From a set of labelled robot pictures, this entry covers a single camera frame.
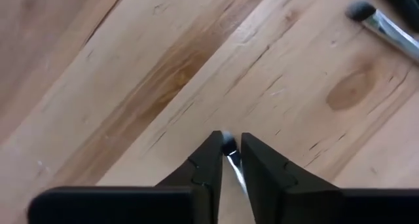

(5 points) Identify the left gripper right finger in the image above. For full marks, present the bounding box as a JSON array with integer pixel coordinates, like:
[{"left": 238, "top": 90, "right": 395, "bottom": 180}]
[{"left": 240, "top": 132, "right": 341, "bottom": 224}]

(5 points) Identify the black paintbrush silver ferrule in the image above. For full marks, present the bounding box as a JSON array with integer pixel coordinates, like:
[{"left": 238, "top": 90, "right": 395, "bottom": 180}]
[
  {"left": 221, "top": 130, "right": 248, "bottom": 196},
  {"left": 344, "top": 0, "right": 419, "bottom": 65}
]

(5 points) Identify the long black paintbrush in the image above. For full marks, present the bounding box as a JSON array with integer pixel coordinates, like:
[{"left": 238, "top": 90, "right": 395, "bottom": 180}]
[{"left": 376, "top": 0, "right": 419, "bottom": 32}]

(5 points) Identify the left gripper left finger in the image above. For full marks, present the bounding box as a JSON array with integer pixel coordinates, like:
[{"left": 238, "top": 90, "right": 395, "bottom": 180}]
[{"left": 155, "top": 130, "right": 225, "bottom": 224}]

